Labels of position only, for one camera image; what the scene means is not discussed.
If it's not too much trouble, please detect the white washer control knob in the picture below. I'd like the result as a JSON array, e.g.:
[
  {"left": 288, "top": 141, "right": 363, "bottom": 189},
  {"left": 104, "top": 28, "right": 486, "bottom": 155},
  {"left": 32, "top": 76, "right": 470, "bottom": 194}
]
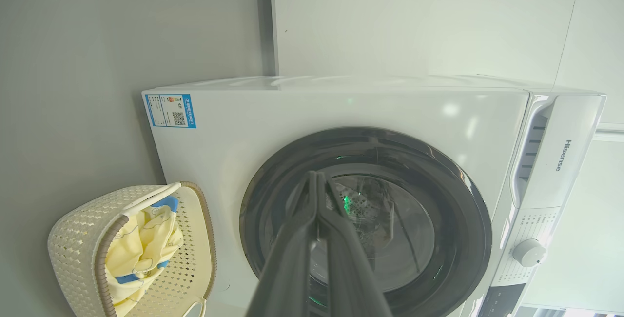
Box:
[{"left": 512, "top": 239, "right": 547, "bottom": 267}]

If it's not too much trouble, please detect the white detergent drawer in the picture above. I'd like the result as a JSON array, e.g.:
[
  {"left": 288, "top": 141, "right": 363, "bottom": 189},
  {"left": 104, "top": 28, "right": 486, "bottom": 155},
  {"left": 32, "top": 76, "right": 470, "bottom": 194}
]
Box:
[{"left": 509, "top": 94, "right": 605, "bottom": 210}]

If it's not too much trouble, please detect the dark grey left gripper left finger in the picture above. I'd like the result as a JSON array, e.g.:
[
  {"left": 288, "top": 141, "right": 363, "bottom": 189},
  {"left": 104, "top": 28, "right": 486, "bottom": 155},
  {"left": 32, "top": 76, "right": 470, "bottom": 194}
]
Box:
[{"left": 246, "top": 171, "right": 318, "bottom": 317}]

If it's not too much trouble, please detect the cream perforated laundry basket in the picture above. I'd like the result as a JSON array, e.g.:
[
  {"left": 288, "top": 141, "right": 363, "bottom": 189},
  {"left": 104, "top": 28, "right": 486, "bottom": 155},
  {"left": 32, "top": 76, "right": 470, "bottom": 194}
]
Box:
[{"left": 47, "top": 181, "right": 217, "bottom": 317}]

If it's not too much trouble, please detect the black round glass washer door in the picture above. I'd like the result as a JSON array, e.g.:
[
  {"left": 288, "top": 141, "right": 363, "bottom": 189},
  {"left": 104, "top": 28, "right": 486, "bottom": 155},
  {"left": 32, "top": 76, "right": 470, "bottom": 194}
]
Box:
[{"left": 239, "top": 127, "right": 493, "bottom": 317}]

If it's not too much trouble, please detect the white front-load washing machine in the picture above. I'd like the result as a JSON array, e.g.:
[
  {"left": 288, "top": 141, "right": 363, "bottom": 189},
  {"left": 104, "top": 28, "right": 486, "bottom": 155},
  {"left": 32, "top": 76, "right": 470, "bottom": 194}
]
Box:
[{"left": 141, "top": 74, "right": 607, "bottom": 317}]

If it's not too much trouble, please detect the yellow garment with blue trim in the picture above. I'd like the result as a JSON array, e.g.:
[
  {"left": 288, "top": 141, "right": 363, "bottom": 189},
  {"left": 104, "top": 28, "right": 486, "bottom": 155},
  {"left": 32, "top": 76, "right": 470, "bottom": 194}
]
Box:
[{"left": 105, "top": 195, "right": 185, "bottom": 317}]

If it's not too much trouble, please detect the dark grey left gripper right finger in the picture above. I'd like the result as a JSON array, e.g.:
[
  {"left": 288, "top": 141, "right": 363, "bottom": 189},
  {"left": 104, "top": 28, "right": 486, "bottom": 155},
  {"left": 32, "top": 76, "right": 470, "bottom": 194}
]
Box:
[{"left": 318, "top": 171, "right": 393, "bottom": 317}]

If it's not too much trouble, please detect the blue energy label sticker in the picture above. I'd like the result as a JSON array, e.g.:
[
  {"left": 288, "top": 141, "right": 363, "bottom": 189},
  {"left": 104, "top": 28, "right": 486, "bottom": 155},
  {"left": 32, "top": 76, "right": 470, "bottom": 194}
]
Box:
[{"left": 145, "top": 94, "right": 197, "bottom": 129}]

